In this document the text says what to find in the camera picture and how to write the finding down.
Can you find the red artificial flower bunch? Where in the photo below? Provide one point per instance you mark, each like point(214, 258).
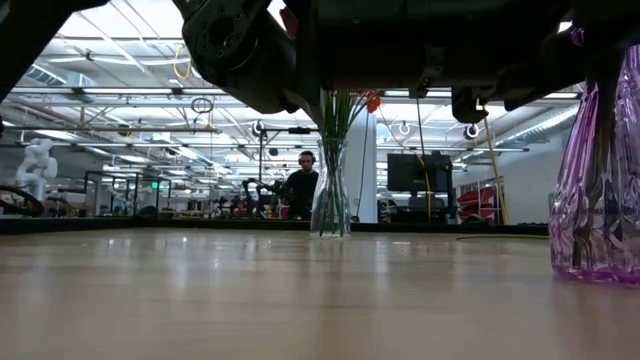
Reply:
point(336, 120)

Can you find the black background robot arm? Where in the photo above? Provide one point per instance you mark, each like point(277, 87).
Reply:
point(260, 196)

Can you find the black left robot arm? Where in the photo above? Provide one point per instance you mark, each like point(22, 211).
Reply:
point(240, 55)

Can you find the clear glass vase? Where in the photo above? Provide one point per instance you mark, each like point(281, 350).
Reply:
point(330, 200)

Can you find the pink glass vase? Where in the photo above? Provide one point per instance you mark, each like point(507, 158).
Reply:
point(575, 200)

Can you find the red storage bins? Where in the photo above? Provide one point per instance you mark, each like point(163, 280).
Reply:
point(475, 202)

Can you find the person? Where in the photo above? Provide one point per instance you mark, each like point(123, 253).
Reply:
point(302, 190)

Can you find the white robot figure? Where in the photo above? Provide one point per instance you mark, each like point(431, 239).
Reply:
point(36, 165)

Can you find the black frame workcell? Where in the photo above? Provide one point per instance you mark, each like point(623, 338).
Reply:
point(127, 174)

